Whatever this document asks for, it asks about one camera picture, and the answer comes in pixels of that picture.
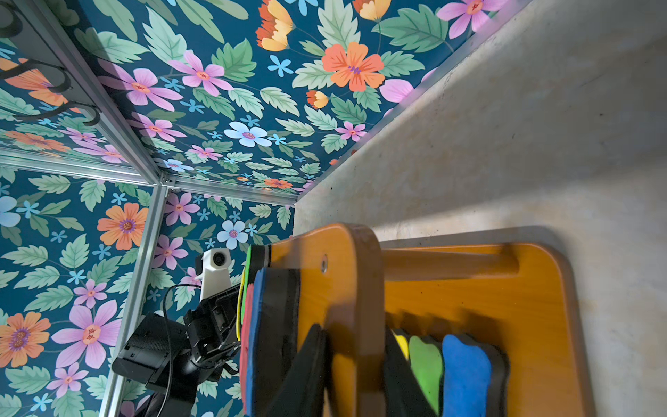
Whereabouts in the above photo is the blue eraser shelf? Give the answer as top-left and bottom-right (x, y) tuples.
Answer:
(441, 334), (509, 416)
(245, 268), (300, 416)

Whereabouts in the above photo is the yellow eraser top shelf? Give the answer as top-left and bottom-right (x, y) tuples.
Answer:
(236, 266), (248, 341)

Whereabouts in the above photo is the green eraser top shelf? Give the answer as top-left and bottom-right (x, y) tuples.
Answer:
(243, 245), (272, 284)

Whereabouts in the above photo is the green eraser shelf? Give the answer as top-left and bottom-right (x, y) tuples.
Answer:
(408, 335), (444, 416)
(243, 245), (272, 284)

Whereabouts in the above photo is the yellow eraser bottom shelf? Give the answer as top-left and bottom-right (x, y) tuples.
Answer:
(392, 328), (410, 361)

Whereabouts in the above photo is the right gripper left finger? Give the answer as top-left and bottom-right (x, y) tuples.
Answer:
(266, 324), (329, 417)

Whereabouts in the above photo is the yellow eraser shelf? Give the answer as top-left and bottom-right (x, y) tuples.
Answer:
(392, 328), (410, 361)
(236, 266), (248, 341)

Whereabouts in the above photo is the green eraser bottom shelf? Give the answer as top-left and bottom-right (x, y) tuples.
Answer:
(408, 335), (444, 416)

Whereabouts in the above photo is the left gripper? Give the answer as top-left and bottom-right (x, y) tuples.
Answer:
(184, 285), (241, 369)

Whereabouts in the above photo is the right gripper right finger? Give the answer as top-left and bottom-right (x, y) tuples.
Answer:
(384, 328), (435, 416)

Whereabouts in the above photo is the wooden two-tier shelf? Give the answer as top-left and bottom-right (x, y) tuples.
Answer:
(270, 223), (597, 416)

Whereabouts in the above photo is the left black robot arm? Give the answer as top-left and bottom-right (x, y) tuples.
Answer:
(112, 285), (241, 416)

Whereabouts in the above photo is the blue eraser top shelf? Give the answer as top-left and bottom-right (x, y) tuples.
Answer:
(245, 268), (300, 416)

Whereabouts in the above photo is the blue eraser bottom shelf right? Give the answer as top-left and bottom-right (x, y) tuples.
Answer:
(441, 334), (509, 416)

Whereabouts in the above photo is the red eraser top shelf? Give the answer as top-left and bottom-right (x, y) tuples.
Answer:
(240, 284), (255, 413)

